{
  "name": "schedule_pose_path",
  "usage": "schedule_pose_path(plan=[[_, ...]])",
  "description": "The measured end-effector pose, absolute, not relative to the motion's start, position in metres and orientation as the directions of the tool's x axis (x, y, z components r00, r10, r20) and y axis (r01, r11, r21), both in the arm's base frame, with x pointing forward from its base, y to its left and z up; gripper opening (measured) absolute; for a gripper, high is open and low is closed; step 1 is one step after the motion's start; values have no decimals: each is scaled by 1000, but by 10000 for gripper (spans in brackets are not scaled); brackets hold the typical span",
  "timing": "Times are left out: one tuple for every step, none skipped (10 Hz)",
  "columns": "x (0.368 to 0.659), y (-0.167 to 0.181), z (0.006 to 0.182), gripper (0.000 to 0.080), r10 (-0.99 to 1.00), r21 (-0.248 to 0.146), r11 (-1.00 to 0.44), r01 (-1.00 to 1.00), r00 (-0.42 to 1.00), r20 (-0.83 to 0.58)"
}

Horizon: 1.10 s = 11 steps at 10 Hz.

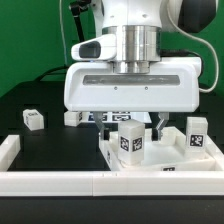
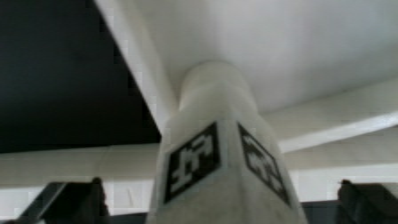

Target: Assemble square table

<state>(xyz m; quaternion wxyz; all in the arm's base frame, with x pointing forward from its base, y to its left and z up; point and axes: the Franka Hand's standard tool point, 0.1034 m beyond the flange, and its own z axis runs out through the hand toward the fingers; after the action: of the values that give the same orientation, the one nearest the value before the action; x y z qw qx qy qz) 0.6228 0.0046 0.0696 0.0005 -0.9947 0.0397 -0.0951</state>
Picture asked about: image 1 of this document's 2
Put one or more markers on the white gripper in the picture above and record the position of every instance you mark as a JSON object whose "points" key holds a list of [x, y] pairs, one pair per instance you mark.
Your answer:
{"points": [[170, 86]]}

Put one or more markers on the white square tabletop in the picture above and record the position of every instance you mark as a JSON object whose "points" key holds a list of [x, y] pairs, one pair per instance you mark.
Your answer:
{"points": [[164, 155]]}

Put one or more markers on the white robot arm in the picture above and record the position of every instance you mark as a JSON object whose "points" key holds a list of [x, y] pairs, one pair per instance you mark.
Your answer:
{"points": [[124, 69]]}

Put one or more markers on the fiducial marker sheet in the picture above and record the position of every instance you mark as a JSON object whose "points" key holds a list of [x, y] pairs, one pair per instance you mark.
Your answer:
{"points": [[116, 117]]}

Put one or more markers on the white U-shaped obstacle fence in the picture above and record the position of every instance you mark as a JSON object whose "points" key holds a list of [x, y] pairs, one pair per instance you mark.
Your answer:
{"points": [[105, 183]]}

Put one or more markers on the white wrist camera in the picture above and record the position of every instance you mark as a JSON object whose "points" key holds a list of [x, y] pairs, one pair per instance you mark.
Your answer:
{"points": [[100, 48]]}

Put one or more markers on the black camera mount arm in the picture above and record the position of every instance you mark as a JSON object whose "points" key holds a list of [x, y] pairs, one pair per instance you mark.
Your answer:
{"points": [[77, 20]]}

